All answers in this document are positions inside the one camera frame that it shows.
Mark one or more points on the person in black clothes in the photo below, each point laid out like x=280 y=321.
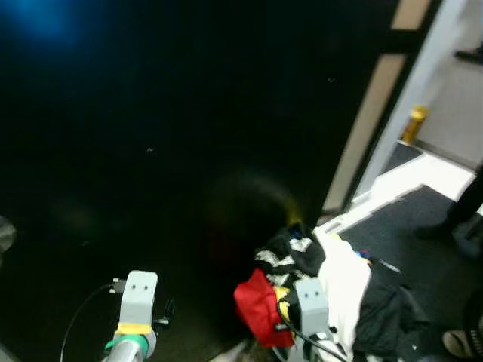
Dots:
x=468 y=207

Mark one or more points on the red garment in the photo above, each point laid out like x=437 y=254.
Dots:
x=256 y=305

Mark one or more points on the tan slipper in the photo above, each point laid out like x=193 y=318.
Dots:
x=456 y=343

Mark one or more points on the yellow can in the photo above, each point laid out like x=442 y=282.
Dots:
x=415 y=124

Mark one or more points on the black printed garment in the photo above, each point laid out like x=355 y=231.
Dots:
x=389 y=309

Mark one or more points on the black floor fan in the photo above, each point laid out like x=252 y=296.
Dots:
x=474 y=324

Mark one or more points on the small dark floor mat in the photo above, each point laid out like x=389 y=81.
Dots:
x=400 y=157

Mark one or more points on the white garment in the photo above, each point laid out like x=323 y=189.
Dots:
x=343 y=283

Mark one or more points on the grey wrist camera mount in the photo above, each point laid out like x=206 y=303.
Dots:
x=139 y=298
x=311 y=305

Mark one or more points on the large dark floor mat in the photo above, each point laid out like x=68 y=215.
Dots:
x=423 y=219

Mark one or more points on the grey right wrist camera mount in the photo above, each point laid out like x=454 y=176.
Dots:
x=311 y=305

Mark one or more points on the white door frame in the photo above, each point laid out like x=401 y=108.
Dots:
x=423 y=75

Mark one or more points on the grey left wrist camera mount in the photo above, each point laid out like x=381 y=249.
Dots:
x=139 y=298

